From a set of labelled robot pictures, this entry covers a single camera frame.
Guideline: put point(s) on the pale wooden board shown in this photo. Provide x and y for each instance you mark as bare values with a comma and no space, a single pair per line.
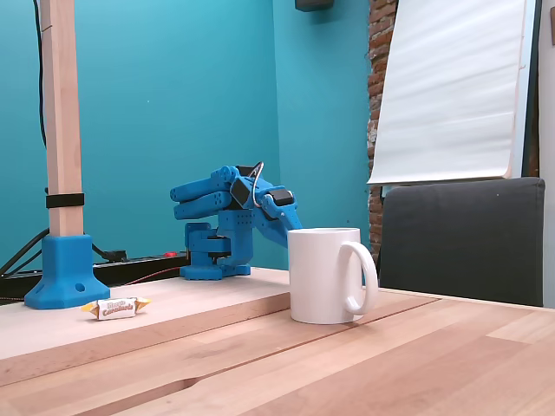
195,299

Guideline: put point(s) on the white flipchart paper pad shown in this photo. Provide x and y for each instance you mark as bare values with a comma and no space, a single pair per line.
446,86

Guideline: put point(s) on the black power strip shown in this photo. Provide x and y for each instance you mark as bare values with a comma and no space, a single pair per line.
143,265

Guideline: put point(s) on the brown object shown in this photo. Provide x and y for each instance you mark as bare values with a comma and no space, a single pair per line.
553,26

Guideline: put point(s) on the white ceramic mug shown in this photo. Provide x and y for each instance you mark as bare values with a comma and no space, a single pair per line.
316,277

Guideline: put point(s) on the caramel sweet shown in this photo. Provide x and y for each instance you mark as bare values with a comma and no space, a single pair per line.
115,308

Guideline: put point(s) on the dark grey chair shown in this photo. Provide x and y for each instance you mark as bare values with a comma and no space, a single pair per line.
459,238

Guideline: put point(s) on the black plug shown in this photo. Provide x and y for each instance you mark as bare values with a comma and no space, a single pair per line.
113,255

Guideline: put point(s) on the blue printed post base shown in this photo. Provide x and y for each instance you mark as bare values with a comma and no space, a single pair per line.
65,277

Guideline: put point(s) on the wooden post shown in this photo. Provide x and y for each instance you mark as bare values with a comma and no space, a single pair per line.
60,108

